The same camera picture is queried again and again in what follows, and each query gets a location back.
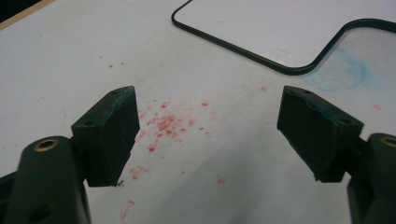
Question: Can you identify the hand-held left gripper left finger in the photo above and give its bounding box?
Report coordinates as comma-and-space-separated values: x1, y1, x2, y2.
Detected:
71, 86, 141, 188

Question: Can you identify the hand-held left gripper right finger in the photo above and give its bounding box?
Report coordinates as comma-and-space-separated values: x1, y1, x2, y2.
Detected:
276, 86, 364, 183

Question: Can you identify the white whiteboard with black rim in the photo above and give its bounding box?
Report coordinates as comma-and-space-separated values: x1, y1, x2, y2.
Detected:
171, 0, 396, 77

